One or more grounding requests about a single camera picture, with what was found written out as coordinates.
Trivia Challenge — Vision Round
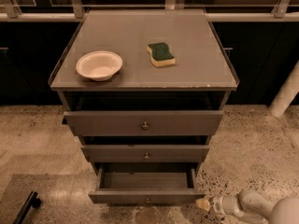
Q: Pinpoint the grey bottom drawer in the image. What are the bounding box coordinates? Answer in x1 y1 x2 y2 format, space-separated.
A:
89 163 205 204

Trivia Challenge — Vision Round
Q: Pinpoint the grey top drawer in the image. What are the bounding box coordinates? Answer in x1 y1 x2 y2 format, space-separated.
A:
64 111 223 136

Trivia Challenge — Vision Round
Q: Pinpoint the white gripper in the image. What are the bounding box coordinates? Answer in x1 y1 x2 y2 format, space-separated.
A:
195 195 241 216

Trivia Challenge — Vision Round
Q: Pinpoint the green yellow sponge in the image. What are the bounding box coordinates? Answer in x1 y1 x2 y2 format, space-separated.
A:
147 42 175 67

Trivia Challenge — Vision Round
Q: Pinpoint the grey drawer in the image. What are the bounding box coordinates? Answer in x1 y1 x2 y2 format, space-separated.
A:
64 111 223 136
89 163 205 204
81 145 209 162

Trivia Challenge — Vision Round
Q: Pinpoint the grey drawer cabinet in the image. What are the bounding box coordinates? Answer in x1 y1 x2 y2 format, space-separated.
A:
49 8 240 175

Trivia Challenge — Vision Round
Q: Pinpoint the black bar on floor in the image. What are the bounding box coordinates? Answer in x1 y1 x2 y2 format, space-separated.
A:
13 191 41 224

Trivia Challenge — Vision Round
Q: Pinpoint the white pillar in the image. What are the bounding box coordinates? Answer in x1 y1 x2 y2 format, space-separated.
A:
268 61 299 118

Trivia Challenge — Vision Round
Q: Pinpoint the white paper bowl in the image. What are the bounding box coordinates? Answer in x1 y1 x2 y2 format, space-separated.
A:
76 50 122 81

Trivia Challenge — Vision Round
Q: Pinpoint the grey middle drawer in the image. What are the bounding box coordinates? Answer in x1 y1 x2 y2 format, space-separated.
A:
81 145 209 162

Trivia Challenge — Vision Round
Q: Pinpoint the metal railing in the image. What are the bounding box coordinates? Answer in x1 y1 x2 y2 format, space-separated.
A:
0 0 299 22

